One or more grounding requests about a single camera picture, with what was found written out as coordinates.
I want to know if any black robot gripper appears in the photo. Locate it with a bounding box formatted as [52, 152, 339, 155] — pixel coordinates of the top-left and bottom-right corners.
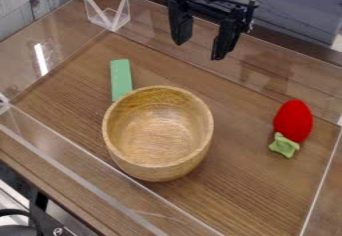
[168, 0, 259, 60]

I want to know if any red felt strawberry toy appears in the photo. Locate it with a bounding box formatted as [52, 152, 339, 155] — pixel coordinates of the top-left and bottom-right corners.
[269, 99, 314, 159]

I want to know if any green rectangular block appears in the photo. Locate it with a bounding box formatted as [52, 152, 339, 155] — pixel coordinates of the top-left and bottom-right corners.
[110, 59, 132, 101]

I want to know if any wooden bowl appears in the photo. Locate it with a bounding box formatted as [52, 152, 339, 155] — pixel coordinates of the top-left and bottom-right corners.
[102, 85, 214, 182]

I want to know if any clear acrylic corner bracket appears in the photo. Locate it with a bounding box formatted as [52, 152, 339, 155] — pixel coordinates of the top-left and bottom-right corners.
[84, 0, 131, 32]

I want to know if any black table frame bracket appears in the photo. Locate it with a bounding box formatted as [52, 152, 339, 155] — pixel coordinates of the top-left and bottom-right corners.
[30, 190, 76, 236]

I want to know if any black cable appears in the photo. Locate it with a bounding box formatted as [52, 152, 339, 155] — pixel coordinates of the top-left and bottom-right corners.
[0, 208, 34, 236]

